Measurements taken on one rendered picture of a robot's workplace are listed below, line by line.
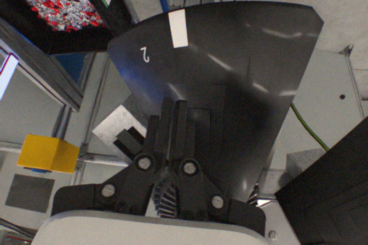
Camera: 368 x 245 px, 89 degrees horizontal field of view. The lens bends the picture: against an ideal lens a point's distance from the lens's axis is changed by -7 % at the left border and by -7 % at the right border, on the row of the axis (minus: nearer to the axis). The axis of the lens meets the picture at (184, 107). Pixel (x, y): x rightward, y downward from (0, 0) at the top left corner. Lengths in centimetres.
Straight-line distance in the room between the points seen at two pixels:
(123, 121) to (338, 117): 143
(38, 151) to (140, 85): 48
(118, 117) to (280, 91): 24
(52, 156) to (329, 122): 146
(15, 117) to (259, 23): 133
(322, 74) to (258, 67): 152
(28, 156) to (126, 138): 40
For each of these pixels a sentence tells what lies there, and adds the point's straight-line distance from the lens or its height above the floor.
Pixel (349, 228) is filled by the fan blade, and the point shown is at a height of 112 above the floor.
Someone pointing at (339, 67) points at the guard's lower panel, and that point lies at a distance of 183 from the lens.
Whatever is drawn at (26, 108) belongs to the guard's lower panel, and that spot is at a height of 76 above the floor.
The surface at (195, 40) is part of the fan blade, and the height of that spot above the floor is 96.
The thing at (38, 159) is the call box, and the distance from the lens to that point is 68.
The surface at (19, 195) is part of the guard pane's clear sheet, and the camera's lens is 129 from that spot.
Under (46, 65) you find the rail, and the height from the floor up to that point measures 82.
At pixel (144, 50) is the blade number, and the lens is 23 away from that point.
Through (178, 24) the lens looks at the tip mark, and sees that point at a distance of 20.
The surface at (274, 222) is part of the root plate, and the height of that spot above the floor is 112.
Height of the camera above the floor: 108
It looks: 22 degrees down
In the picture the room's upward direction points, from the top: 175 degrees counter-clockwise
